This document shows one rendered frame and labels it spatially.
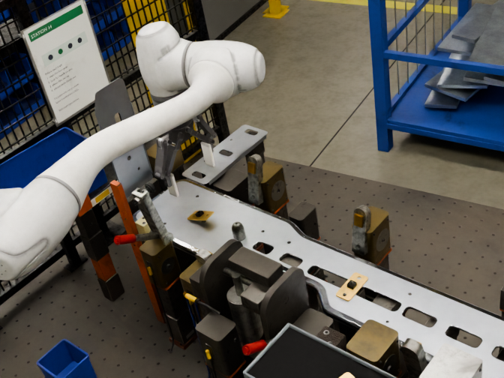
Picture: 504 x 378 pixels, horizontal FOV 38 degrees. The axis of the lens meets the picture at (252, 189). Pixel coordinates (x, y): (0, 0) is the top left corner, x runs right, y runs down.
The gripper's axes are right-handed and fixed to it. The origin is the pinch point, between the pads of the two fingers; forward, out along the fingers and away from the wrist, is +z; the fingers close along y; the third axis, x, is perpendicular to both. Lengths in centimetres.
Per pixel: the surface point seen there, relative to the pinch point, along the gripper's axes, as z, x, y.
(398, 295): 15, -57, 3
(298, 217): 15.8, -20.7, 14.2
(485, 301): 45, -62, 36
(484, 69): 60, 2, 170
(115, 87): -17.2, 26.6, 3.8
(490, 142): 98, -2, 170
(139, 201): -5.2, -0.8, -17.7
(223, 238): 14.9, -9.1, -2.5
